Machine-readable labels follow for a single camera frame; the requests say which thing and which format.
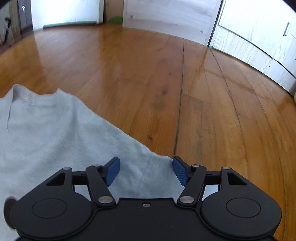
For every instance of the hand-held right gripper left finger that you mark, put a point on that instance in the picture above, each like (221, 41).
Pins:
(113, 171)

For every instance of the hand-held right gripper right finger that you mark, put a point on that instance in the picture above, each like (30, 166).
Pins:
(180, 171)

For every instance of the grey printed t-shirt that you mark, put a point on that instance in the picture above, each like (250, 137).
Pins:
(57, 139)

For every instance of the small green item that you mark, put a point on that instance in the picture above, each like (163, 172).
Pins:
(115, 19)

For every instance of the dark door draft stopper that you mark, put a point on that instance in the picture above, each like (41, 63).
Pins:
(69, 24)

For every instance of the white drawer cabinet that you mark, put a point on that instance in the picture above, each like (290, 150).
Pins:
(254, 34)

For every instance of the light wooden panel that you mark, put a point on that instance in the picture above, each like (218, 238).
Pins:
(166, 16)

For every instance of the brown cardboard box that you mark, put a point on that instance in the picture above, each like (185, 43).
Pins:
(113, 9)

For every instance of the white door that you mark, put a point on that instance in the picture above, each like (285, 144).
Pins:
(67, 11)

